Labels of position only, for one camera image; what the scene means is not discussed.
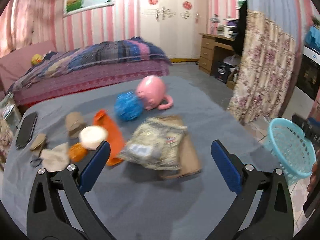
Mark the brown cardboard tube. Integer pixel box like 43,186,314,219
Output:
65,112,87,139

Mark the shiny snack wrapper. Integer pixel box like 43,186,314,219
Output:
118,120,188,170

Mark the blue plastic bag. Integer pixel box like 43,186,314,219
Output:
114,91,144,121

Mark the person's right hand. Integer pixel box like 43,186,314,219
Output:
307,150,319,192

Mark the light blue plastic basket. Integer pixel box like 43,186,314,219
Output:
263,118,316,186

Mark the crumpled beige tissue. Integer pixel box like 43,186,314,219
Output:
40,142,69,172

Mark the orange round fruit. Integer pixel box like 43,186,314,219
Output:
68,143,88,162

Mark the floral curtain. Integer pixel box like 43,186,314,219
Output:
228,0,298,125

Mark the black smartphone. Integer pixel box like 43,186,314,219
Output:
15,112,37,149

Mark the blue cloth bundle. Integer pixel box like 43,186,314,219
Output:
305,26,320,52

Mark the white round ball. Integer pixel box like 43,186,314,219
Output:
79,125,108,151

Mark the brown phone case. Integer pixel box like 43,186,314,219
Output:
143,115,202,180

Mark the black box under desk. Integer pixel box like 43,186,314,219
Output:
214,62,235,83

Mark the grey blanket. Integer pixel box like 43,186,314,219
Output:
2,75,281,240

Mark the white printer on desk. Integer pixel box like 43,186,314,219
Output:
217,25,236,38

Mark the wooden drawer desk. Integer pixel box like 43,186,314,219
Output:
198,34,234,76

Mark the bed with plaid quilt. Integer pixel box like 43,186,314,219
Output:
1,37,171,107

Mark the yellow plush toy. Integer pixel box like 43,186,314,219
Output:
31,54,44,66

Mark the pink ceramic mug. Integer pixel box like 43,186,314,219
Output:
135,75,174,111

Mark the white wardrobe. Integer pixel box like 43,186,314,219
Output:
139,0,207,61

